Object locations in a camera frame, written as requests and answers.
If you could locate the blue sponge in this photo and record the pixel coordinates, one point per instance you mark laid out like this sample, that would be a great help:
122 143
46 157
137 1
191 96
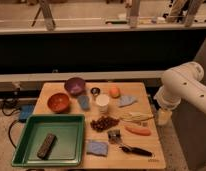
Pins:
97 148

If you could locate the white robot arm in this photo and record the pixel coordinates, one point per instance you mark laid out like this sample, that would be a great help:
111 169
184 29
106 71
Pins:
180 82

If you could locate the white paper cup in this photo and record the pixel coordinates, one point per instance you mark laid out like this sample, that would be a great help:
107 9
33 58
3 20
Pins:
102 102

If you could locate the orange fruit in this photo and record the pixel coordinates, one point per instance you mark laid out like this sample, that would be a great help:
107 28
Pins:
114 92

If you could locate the blue folded cloth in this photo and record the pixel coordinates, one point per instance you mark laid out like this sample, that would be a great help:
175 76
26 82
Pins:
83 101

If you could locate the light blue crumpled cloth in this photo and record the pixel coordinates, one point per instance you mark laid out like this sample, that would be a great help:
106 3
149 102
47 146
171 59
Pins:
126 100

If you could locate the purple bowl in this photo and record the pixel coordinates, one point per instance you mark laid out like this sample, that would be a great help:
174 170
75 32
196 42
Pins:
75 86

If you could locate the bunch of dark grapes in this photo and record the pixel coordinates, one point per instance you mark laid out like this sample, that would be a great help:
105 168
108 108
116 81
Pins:
103 123

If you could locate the yellow corn cob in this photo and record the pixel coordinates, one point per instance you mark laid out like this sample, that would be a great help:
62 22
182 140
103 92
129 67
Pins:
136 117

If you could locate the wooden board table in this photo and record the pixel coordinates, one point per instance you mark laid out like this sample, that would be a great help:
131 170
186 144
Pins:
116 158

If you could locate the red-orange bowl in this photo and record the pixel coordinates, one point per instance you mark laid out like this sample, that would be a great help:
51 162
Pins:
58 102

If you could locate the orange carrot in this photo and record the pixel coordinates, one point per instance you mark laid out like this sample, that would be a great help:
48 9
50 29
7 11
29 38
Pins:
138 130

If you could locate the green plastic tray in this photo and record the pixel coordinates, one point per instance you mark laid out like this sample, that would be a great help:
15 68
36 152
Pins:
67 149

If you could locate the blue box on floor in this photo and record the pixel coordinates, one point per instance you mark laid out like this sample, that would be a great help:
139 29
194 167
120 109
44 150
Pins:
26 111

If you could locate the dark rectangular block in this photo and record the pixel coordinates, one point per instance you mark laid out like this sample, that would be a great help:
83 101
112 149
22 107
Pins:
46 146

